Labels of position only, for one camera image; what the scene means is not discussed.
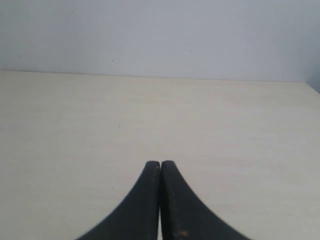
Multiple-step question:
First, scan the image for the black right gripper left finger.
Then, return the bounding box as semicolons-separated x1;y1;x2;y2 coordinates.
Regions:
79;161;160;240

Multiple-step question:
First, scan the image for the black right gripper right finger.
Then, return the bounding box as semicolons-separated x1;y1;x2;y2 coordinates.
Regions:
159;160;247;240

